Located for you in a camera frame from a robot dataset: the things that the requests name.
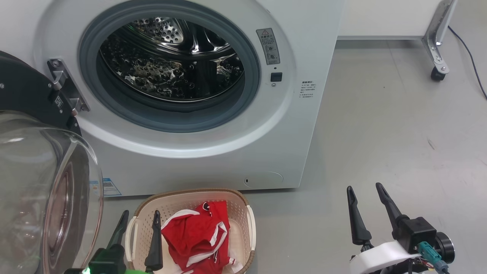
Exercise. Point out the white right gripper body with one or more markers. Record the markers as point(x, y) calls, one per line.
point(380, 257)

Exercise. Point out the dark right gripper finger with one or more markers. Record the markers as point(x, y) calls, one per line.
point(358, 228)
point(388, 203)

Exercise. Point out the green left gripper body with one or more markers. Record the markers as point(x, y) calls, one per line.
point(137, 272)

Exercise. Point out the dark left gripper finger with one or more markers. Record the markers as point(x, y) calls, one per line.
point(120, 232)
point(156, 251)

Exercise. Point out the red shorts with white trim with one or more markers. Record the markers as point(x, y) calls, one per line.
point(190, 232)

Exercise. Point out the red basketball jersey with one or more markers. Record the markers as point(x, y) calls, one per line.
point(213, 262)

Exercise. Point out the black glass washing machine door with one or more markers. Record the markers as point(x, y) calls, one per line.
point(57, 198)

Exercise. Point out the cream perforated laundry basket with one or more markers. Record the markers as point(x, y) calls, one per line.
point(243, 213)

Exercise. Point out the white front-load washing machine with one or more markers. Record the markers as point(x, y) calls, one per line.
point(289, 133)

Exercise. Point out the metal door hinge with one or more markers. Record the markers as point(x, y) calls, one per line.
point(68, 89)

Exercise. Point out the steel washing drum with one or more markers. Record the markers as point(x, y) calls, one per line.
point(159, 72)

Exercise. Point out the black door latch socket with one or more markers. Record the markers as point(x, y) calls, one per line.
point(276, 77)

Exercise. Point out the grey rubber door gasket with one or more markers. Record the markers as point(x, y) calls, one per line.
point(243, 102)

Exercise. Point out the blue energy label sticker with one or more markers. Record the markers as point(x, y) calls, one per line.
point(108, 187)

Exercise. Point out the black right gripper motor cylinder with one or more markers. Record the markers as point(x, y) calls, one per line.
point(446, 247)

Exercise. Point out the round filter cover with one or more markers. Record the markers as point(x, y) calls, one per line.
point(266, 179)

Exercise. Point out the small printed text label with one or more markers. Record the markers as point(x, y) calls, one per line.
point(308, 89)

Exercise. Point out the small QR code sticker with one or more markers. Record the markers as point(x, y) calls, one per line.
point(58, 101)

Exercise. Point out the metal table leg with caster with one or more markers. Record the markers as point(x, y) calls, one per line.
point(437, 42)

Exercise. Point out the white table panel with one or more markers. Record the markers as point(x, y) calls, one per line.
point(380, 17)

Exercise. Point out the grey warning label sticker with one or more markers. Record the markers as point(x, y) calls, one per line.
point(268, 46)

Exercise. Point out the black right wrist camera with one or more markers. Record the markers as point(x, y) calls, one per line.
point(416, 232)

